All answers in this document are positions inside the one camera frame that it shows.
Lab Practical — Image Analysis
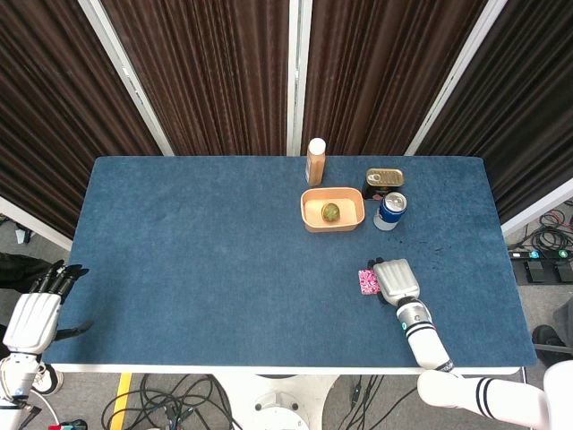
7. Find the brown pleated curtain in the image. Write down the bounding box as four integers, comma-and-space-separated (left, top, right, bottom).
419, 0, 573, 225
0, 0, 163, 239
304, 0, 488, 157
101, 0, 291, 157

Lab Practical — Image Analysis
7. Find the blue white soda can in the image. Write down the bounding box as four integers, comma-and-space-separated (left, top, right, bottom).
372, 191, 408, 232

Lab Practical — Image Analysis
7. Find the black floor cable bundle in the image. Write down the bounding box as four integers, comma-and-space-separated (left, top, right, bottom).
505, 208, 573, 256
330, 374, 422, 430
100, 374, 236, 430

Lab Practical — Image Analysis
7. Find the white table edge frame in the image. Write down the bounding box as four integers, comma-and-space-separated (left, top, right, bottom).
44, 362, 526, 376

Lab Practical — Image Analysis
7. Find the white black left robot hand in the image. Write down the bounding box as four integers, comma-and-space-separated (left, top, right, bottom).
2, 259, 94, 356

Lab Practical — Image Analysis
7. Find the white partition frame post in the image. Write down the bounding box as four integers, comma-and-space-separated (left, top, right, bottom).
285, 0, 301, 157
404, 0, 500, 157
297, 0, 313, 157
76, 0, 175, 157

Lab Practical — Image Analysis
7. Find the white partition frame rail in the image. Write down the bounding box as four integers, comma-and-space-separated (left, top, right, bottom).
0, 196, 73, 251
500, 177, 573, 237

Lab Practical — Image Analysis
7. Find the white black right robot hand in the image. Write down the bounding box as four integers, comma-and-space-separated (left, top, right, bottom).
365, 255, 423, 309

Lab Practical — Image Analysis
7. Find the brown juice bottle white cap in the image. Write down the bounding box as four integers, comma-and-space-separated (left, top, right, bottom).
305, 137, 327, 188

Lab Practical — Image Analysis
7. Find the black shoe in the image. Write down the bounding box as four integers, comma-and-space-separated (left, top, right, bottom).
531, 324, 567, 356

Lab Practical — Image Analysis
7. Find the black foot pedal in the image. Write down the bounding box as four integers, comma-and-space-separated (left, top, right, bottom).
520, 250, 546, 284
553, 249, 573, 284

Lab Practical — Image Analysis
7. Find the yellow floor tape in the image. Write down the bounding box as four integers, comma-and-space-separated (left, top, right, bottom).
109, 372, 134, 430

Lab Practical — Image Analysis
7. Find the pink speckled sponge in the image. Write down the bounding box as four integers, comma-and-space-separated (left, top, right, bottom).
357, 268, 382, 297

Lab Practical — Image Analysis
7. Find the black gold luncheon meat tin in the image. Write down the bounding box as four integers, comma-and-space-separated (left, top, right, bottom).
361, 168, 406, 202

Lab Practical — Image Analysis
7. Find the white pedestal base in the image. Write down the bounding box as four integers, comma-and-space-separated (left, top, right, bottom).
214, 374, 341, 430

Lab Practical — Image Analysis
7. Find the blue fabric table cover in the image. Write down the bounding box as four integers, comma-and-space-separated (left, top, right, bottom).
43, 155, 538, 368

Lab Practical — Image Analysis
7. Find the grey office chair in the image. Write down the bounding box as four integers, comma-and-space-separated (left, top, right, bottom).
552, 298, 573, 346

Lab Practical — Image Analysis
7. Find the white black sneaker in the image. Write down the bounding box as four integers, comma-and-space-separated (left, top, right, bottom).
31, 362, 64, 396

